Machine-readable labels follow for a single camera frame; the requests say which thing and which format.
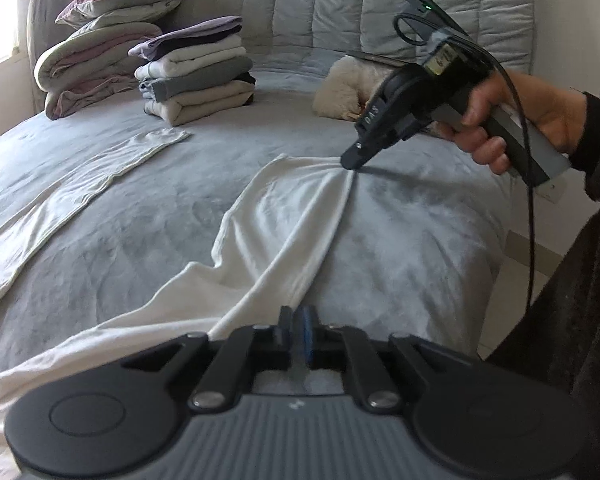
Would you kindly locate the person's right hand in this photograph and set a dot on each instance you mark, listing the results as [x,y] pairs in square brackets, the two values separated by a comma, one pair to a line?
[545,110]

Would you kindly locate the white plush toy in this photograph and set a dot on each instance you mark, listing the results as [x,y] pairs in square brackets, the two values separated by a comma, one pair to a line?
[337,90]

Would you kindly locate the dark folded garment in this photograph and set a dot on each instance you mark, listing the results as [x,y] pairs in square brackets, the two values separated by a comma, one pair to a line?
[205,42]

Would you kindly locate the grey patterned curtain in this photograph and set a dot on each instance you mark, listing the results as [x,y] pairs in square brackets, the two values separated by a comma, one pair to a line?
[45,5]

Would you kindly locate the grey folded garment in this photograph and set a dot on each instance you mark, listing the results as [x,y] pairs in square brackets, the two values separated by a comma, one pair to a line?
[200,80]

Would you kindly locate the wall socket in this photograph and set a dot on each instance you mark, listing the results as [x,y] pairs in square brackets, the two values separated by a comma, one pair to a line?
[551,191]

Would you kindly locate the grey quilted headboard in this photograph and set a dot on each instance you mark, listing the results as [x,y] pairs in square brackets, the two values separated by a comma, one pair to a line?
[355,5]

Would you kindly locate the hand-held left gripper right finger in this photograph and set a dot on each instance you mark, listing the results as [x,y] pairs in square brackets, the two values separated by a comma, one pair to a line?
[308,335]

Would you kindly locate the white folded garment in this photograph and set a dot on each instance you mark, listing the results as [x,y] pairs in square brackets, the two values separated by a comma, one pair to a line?
[195,60]

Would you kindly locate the grey bed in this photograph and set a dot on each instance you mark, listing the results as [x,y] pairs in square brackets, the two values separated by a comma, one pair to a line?
[155,195]

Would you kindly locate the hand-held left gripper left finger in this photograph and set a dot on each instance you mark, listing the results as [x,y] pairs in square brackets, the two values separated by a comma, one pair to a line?
[286,335]

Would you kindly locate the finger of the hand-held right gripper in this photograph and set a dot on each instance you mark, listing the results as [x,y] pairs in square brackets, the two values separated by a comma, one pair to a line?
[357,155]

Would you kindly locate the person's dark clothed torso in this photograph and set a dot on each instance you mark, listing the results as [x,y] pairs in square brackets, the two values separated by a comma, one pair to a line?
[580,335]

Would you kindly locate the folded grey pink quilt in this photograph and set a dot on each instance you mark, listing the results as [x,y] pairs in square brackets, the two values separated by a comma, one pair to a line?
[80,70]

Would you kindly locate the white cotton garment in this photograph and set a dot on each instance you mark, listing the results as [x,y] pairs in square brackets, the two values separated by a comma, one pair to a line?
[290,210]

